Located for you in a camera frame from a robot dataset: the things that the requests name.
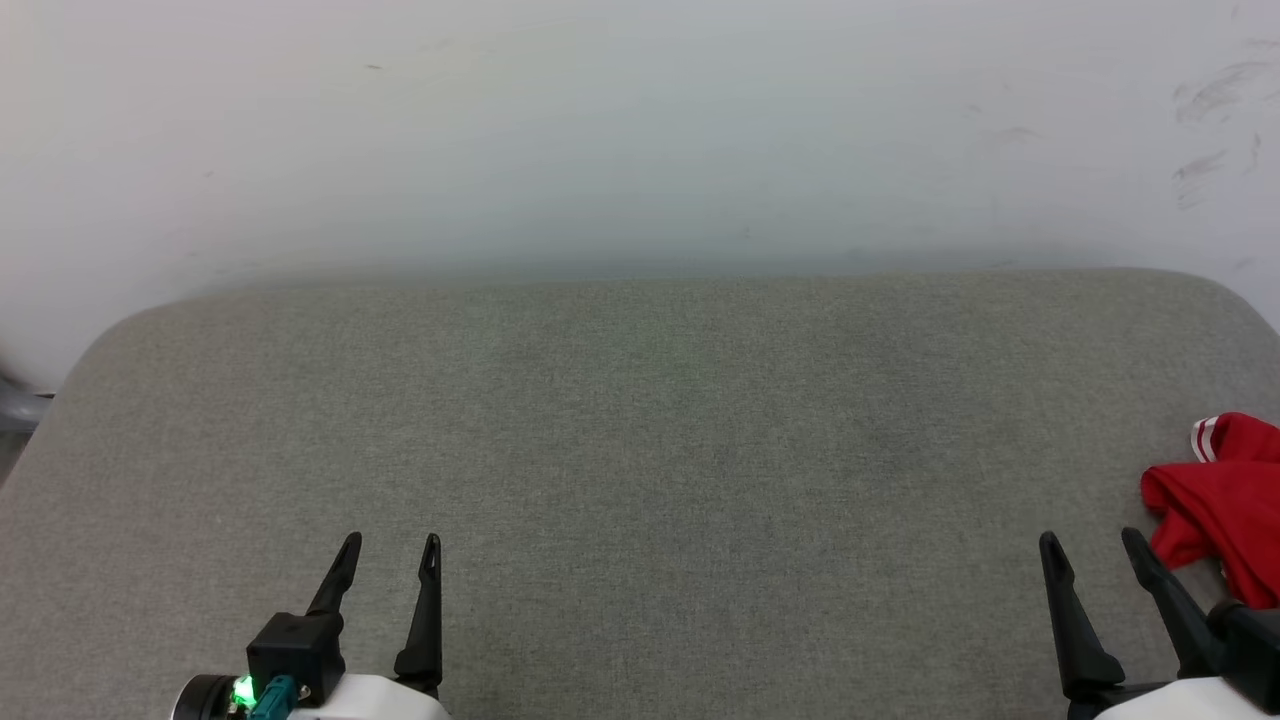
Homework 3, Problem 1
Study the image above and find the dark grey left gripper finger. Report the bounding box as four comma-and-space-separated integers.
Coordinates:
305, 533, 363, 614
393, 533, 443, 697

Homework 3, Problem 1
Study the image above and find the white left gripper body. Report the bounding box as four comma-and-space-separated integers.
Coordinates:
290, 675, 451, 720

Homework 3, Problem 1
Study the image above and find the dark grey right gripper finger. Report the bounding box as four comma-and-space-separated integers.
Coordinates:
1121, 527, 1239, 682
1039, 531, 1126, 701

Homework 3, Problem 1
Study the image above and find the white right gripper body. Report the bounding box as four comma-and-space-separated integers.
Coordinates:
1068, 676, 1280, 720

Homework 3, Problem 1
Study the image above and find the red and white basketball jersey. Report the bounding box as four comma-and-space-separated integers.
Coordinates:
1141, 412, 1280, 611

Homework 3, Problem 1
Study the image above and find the grey fabric sofa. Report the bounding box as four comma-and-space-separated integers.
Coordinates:
0, 268, 1280, 720

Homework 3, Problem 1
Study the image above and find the teal cable connector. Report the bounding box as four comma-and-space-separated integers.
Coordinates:
248, 675, 299, 720

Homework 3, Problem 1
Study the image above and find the grey metal frame tube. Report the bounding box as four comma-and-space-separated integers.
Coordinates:
0, 375, 53, 433

